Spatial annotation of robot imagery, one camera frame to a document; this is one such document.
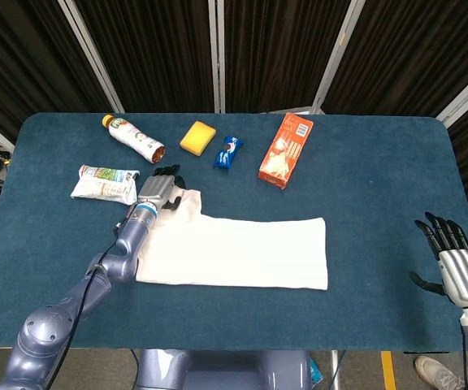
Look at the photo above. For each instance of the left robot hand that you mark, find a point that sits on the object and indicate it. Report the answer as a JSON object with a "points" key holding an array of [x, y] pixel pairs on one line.
{"points": [[157, 189]]}

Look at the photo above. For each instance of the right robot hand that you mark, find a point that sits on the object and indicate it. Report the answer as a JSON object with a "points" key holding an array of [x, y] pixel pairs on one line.
{"points": [[465, 276]]}

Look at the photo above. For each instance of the white snack bag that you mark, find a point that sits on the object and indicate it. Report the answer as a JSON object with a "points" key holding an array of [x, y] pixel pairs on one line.
{"points": [[104, 189]]}

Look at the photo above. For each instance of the white cloth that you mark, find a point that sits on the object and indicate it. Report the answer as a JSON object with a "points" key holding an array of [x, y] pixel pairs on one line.
{"points": [[238, 252]]}

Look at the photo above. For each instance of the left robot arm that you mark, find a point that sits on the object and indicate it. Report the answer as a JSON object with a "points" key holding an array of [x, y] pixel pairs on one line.
{"points": [[47, 333]]}

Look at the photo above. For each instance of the yellow-capped drink bottle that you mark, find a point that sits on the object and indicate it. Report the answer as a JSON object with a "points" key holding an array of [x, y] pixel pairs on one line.
{"points": [[132, 136]]}

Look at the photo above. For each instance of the yellow sponge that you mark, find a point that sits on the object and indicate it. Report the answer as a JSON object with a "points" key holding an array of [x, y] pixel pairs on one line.
{"points": [[197, 138]]}

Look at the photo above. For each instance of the blue snack packet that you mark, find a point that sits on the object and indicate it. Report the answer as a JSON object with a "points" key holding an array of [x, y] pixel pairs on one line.
{"points": [[226, 156]]}

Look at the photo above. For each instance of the white sneaker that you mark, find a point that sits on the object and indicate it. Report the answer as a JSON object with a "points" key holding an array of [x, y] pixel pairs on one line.
{"points": [[437, 373]]}

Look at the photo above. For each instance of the orange cardboard box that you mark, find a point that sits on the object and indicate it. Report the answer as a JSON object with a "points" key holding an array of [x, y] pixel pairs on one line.
{"points": [[284, 154]]}

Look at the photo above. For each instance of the metal table leg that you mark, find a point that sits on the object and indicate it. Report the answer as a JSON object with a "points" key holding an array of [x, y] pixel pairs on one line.
{"points": [[335, 369]]}

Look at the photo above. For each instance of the grey-blue robot torso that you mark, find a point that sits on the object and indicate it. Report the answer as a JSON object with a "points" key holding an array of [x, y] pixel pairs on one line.
{"points": [[226, 369]]}

